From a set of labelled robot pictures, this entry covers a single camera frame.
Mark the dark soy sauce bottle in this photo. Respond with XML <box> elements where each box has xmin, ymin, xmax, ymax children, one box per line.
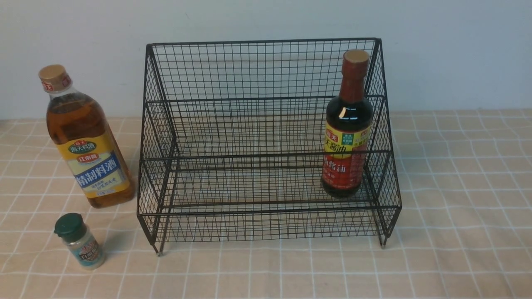
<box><xmin>321</xmin><ymin>49</ymin><xmax>374</xmax><ymax>199</ymax></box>

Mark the amber cooking wine bottle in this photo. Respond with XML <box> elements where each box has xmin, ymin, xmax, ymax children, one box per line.
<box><xmin>38</xmin><ymin>64</ymin><xmax>135</xmax><ymax>208</ymax></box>

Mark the small green-capped pepper shaker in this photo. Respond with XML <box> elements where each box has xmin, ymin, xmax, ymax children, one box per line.
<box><xmin>54</xmin><ymin>213</ymin><xmax>105</xmax><ymax>270</ymax></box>

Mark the beige checkered tablecloth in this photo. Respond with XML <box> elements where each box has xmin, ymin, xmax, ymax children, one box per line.
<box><xmin>0</xmin><ymin>109</ymin><xmax>531</xmax><ymax>299</ymax></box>

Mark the black wire mesh shelf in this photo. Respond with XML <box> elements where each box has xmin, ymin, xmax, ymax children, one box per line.
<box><xmin>137</xmin><ymin>37</ymin><xmax>402</xmax><ymax>254</ymax></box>

